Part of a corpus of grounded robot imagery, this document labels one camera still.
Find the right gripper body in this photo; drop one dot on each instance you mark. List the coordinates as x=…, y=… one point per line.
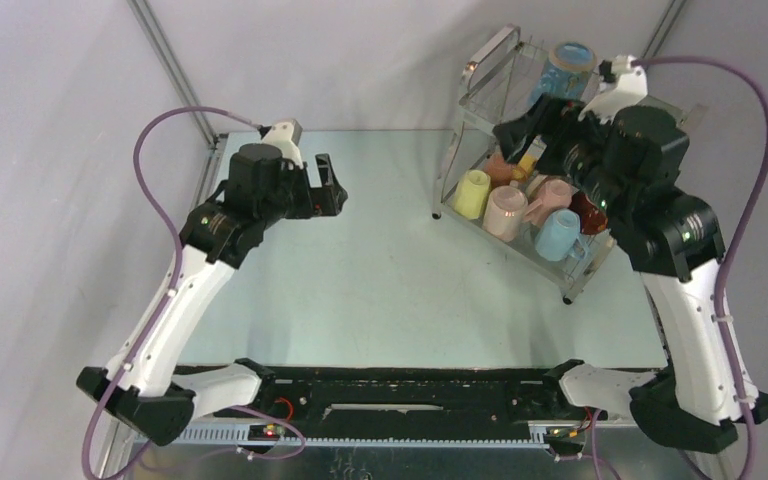
x=573, y=143

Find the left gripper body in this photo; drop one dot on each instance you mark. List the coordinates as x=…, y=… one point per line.
x=297, y=200

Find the pale pink cup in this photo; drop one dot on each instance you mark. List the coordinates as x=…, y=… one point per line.
x=504, y=212

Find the blue patterned mug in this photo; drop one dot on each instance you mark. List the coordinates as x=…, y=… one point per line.
x=566, y=72

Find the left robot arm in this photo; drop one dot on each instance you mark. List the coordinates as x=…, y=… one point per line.
x=140, y=385

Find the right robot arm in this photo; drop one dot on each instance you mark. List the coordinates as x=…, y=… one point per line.
x=696, y=402

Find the metal dish rack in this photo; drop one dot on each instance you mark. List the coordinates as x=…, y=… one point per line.
x=523, y=99

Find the orange yellow cup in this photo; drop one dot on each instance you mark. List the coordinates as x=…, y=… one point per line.
x=525, y=167

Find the salmon pink cup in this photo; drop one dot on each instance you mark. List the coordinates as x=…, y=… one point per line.
x=500, y=172

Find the pink mug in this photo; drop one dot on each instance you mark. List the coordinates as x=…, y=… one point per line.
x=553, y=195

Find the dark red mug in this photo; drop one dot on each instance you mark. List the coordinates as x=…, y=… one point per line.
x=592, y=220

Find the light blue mug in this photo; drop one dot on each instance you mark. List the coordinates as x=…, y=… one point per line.
x=560, y=237

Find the aluminium frame post right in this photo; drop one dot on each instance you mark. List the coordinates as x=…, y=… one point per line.
x=665, y=25

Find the aluminium frame post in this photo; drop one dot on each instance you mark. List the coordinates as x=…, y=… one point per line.
x=157, y=38
x=665, y=25

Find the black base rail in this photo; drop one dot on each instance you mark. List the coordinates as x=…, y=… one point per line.
x=415, y=405

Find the aluminium frame post left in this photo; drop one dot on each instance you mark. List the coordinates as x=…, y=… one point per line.
x=157, y=38

